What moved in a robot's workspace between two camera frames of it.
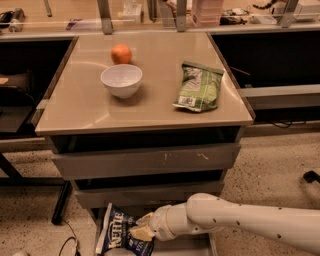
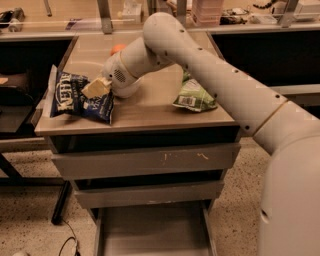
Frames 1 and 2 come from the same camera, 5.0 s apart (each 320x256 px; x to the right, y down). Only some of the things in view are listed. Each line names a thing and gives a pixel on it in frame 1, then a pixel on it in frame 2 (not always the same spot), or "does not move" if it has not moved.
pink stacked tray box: x=207 y=13 does not move
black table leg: x=60 y=207 does not move
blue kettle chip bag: x=116 y=234 -> x=68 y=98
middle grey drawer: x=150 y=190 does not move
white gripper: x=162 y=222 -> x=114 y=74
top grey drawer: x=149 y=160 does not move
